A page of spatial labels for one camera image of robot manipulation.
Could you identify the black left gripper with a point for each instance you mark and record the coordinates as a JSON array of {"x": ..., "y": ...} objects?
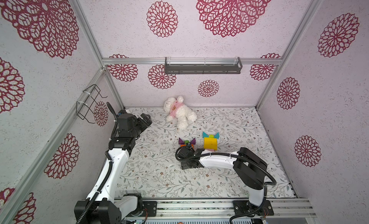
[{"x": 143, "y": 125}]

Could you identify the purple triangle block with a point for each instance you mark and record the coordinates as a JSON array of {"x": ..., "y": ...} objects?
[
  {"x": 181, "y": 142},
  {"x": 193, "y": 141}
]

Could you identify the teal triangle block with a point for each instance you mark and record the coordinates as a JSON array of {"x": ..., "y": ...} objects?
[
  {"x": 204, "y": 135},
  {"x": 216, "y": 135}
]

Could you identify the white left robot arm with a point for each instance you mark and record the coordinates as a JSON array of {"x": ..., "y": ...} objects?
[{"x": 99, "y": 207}]

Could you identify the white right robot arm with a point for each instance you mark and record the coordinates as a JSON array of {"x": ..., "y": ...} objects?
[{"x": 250, "y": 168}]

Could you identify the white teddy bear pink shirt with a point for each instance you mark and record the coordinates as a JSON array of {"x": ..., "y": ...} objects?
[{"x": 176, "y": 109}]

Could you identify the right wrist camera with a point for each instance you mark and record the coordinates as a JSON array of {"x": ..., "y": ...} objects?
[{"x": 184, "y": 152}]

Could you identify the black wire wall rack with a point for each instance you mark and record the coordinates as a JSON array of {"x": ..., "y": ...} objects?
[{"x": 83, "y": 106}]

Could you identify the grey wall shelf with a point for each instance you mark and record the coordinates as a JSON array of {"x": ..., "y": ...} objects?
[{"x": 194, "y": 69}]

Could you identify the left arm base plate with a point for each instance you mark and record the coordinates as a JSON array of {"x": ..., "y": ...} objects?
[{"x": 137, "y": 209}]

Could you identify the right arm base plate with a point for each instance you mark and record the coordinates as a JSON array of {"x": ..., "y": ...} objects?
[{"x": 243, "y": 207}]

